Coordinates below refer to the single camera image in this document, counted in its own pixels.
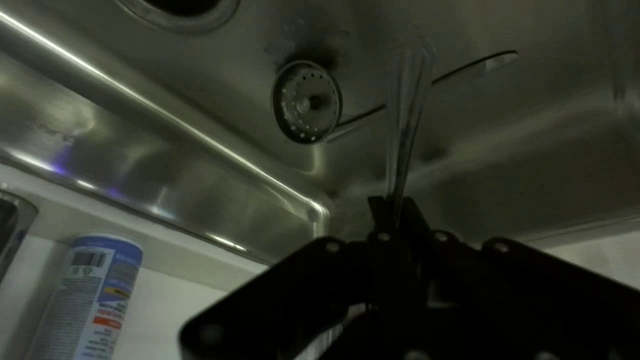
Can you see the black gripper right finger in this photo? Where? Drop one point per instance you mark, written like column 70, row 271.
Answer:
column 520, row 303

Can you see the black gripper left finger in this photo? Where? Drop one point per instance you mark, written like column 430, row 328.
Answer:
column 279, row 312

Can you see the spray can with yellow cap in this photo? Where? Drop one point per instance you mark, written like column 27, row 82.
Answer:
column 88, row 303

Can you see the sink drain strainer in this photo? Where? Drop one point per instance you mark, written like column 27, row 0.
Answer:
column 306, row 101

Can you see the stainless steel sink basin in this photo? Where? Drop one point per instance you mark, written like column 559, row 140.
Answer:
column 163, row 107

